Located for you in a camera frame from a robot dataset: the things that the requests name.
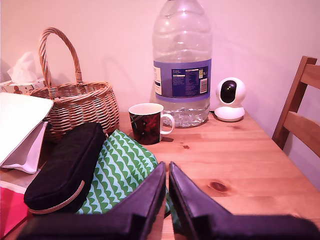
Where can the white folded paper bag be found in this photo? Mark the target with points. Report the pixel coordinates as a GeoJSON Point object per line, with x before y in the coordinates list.
{"type": "Point", "coordinates": [20, 115]}

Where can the black zip pouch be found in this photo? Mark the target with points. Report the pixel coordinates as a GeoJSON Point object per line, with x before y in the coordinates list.
{"type": "Point", "coordinates": [65, 165]}

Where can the small white round camera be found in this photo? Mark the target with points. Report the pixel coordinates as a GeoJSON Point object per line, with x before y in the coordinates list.
{"type": "Point", "coordinates": [230, 110]}

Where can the wooden chair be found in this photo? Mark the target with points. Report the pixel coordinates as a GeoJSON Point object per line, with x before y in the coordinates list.
{"type": "Point", "coordinates": [300, 125]}

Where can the green wave pattern pouch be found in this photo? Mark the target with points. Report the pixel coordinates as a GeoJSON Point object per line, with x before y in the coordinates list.
{"type": "Point", "coordinates": [120, 162]}

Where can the patterned tissue box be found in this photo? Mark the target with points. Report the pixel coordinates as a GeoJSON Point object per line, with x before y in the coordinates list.
{"type": "Point", "coordinates": [22, 87]}

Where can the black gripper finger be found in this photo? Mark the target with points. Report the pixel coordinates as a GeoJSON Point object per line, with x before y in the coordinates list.
{"type": "Point", "coordinates": [187, 200]}
{"type": "Point", "coordinates": [150, 200]}

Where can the dark patterned mug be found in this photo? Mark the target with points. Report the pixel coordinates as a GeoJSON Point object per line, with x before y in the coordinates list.
{"type": "Point", "coordinates": [145, 127]}

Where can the large clear water bottle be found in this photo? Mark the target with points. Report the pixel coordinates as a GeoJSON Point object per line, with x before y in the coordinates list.
{"type": "Point", "coordinates": [182, 75]}

